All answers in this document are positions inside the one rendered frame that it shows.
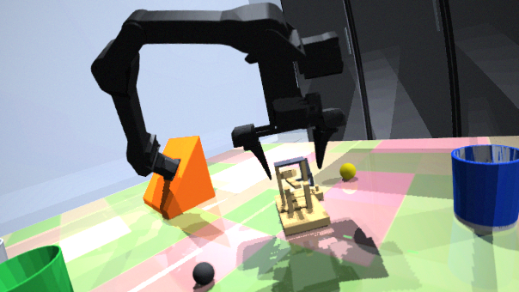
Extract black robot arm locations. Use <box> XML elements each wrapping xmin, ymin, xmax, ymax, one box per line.
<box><xmin>91</xmin><ymin>3</ymin><xmax>344</xmax><ymax>181</ymax></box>

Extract yellow ball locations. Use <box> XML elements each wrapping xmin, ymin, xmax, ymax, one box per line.
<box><xmin>339</xmin><ymin>163</ymin><xmax>357</xmax><ymax>179</ymax></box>

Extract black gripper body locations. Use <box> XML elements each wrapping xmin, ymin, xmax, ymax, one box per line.
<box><xmin>231</xmin><ymin>82</ymin><xmax>346</xmax><ymax>148</ymax></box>

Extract black ball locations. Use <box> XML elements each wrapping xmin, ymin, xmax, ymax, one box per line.
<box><xmin>192</xmin><ymin>262</ymin><xmax>216</xmax><ymax>285</ymax></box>

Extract wooden toy catapult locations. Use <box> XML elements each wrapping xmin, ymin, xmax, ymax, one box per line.
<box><xmin>273</xmin><ymin>156</ymin><xmax>331</xmax><ymax>235</ymax></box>

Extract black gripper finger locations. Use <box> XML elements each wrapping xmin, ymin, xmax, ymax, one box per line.
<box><xmin>243</xmin><ymin>140</ymin><xmax>272</xmax><ymax>180</ymax></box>
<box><xmin>312</xmin><ymin>127</ymin><xmax>339</xmax><ymax>170</ymax></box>

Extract blue cup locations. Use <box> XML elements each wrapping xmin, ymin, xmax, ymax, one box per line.
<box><xmin>451</xmin><ymin>144</ymin><xmax>519</xmax><ymax>232</ymax></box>

